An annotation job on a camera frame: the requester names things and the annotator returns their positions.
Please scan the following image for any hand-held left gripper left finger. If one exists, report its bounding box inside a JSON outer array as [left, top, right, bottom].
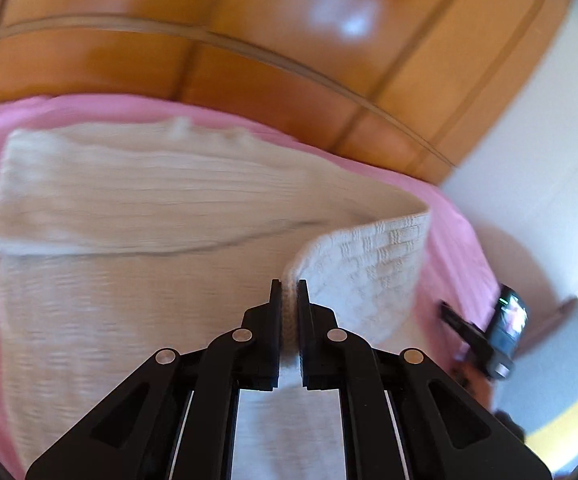
[[25, 279, 283, 480]]

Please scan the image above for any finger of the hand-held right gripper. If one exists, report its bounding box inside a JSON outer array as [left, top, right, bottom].
[[438, 300, 491, 363]]

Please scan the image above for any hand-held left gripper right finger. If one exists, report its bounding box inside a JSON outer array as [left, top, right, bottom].
[[296, 279, 553, 480]]

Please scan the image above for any white knitted towel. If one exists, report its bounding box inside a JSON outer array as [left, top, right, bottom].
[[0, 116, 433, 480]]

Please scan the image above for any person's right hand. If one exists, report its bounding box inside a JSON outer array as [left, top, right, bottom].
[[453, 355, 495, 413]]

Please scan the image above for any grey and yellow garment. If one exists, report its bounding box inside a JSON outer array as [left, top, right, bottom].
[[494, 296, 578, 476]]

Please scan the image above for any pink blanket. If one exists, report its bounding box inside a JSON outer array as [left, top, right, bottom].
[[0, 94, 503, 480]]

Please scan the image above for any wooden headboard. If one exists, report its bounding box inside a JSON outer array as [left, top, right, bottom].
[[0, 0, 573, 184]]

